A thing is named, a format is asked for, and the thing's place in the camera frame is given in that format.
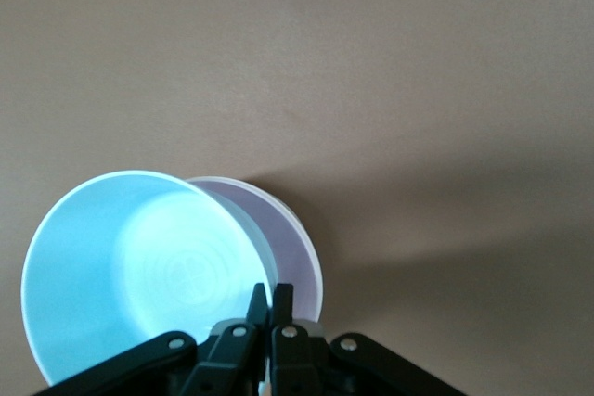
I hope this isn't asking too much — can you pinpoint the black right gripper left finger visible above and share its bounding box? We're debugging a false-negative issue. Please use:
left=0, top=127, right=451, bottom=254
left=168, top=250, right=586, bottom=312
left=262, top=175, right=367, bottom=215
left=39, top=281, right=270, bottom=396

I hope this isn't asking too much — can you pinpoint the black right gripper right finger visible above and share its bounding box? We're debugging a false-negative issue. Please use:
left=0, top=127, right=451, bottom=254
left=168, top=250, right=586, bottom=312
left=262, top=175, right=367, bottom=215
left=270, top=282, right=468, bottom=396

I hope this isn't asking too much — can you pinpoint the pink plastic bowl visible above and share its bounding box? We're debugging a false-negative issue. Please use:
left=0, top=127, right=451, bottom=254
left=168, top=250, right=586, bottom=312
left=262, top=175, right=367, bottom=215
left=184, top=175, right=325, bottom=324

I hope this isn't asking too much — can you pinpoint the light blue plastic bowl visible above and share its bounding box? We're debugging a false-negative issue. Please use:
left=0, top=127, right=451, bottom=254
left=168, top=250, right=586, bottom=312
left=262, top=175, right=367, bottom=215
left=19, top=170, right=280, bottom=389

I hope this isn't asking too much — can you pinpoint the brown table cover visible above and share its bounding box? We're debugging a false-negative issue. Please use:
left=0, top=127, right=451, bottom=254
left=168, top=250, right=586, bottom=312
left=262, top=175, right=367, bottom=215
left=0, top=0, right=594, bottom=396

